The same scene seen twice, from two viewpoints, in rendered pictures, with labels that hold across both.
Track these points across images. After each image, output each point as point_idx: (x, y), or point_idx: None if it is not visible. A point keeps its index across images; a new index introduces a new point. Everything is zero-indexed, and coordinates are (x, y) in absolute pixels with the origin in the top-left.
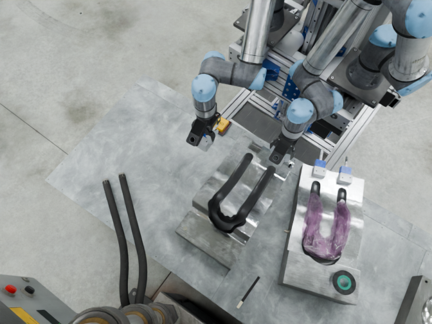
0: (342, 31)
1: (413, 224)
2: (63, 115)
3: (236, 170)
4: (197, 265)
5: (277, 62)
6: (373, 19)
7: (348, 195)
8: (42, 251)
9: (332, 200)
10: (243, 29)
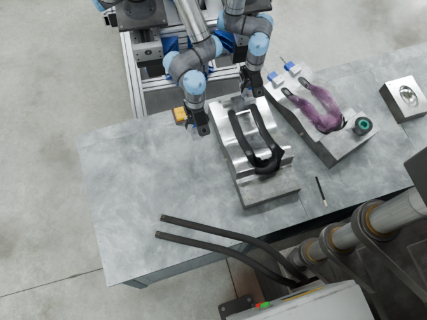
0: None
1: (349, 62)
2: None
3: (234, 129)
4: (277, 211)
5: (173, 33)
6: None
7: (306, 78)
8: None
9: (303, 89)
10: (131, 28)
